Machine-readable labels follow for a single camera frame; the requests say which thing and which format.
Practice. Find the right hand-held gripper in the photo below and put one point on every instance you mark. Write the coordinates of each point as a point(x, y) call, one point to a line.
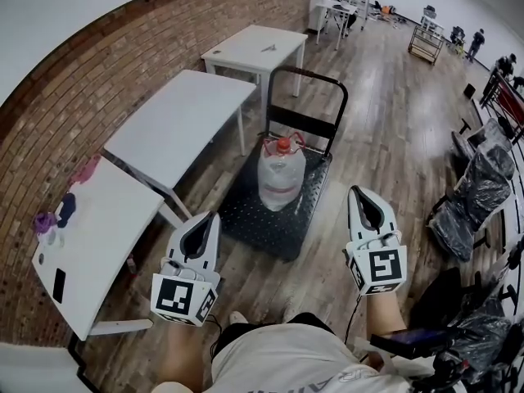
point(382, 264)

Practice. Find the white table with clutter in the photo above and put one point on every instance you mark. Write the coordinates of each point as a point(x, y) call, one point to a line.
point(106, 227)

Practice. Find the wooden trolley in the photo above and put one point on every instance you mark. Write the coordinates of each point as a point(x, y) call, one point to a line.
point(425, 47)

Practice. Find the clear red-capped water jug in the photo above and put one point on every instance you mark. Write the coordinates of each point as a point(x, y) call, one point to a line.
point(280, 178)

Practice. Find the pink object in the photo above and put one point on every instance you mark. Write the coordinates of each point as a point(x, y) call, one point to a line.
point(87, 170)

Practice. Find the person's right forearm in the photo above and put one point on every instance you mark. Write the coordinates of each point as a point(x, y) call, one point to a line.
point(385, 313)

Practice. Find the black wrist-mounted device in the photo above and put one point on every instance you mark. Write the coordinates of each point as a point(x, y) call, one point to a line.
point(409, 337)

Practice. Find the red metal railing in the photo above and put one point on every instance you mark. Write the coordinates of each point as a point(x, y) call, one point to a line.
point(505, 100)

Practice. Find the wooden floor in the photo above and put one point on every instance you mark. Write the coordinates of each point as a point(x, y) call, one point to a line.
point(389, 117)

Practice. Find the black phone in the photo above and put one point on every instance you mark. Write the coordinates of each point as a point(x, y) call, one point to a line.
point(59, 285)

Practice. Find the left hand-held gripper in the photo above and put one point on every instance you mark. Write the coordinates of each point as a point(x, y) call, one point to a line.
point(172, 297)

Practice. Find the person's left forearm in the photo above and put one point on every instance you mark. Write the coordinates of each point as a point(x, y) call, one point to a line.
point(180, 352)

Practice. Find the dark blue object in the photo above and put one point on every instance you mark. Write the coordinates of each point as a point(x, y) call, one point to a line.
point(67, 208)

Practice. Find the small white table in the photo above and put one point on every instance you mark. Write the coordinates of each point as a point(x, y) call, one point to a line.
point(333, 6)

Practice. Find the person's black shorts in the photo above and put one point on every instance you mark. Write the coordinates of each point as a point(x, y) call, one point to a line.
point(313, 322)

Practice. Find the white furniture corner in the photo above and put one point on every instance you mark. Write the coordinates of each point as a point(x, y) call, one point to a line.
point(32, 369)

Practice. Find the black platform cart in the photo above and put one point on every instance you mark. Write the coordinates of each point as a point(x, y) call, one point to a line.
point(262, 227)

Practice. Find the plastic-wrapped black chair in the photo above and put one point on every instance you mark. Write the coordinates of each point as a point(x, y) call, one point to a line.
point(487, 334)
point(493, 135)
point(483, 195)

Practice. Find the person's white shoe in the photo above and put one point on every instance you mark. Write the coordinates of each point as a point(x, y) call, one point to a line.
point(238, 317)

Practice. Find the person's white shirt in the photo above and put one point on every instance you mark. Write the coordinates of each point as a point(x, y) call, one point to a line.
point(286, 360)

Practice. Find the purple object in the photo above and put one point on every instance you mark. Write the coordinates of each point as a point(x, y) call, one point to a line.
point(44, 221)

